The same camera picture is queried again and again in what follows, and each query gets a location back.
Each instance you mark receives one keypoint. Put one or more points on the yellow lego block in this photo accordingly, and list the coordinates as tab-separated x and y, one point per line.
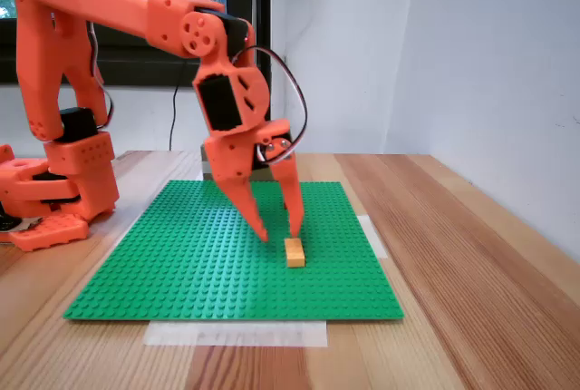
294	254

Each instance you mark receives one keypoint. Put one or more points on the green lego baseplate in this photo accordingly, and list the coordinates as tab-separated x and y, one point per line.
181	272

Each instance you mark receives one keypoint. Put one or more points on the black window frame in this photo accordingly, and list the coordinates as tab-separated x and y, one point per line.
136	68

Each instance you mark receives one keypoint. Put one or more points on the open cardboard box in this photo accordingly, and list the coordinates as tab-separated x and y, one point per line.
205	168

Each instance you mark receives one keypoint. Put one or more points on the masking tape strip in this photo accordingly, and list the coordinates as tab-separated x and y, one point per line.
235	334
374	238

